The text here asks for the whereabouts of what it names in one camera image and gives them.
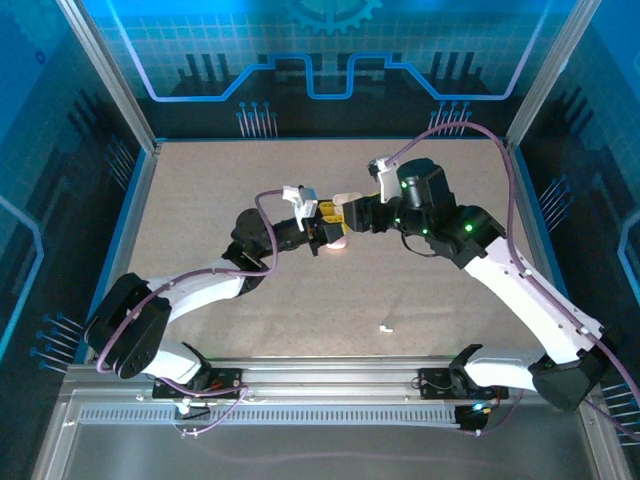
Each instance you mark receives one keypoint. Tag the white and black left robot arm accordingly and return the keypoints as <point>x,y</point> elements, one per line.
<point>200,290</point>

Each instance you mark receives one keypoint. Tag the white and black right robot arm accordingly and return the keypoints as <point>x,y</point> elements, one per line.
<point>525,295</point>

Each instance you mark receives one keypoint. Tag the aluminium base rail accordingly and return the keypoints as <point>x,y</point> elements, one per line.
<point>330,375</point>

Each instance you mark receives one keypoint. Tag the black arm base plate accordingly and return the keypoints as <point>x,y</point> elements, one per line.
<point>227,375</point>
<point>432,384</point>

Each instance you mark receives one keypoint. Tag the aluminium frame post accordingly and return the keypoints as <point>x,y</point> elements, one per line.
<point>111,75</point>
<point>548,75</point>

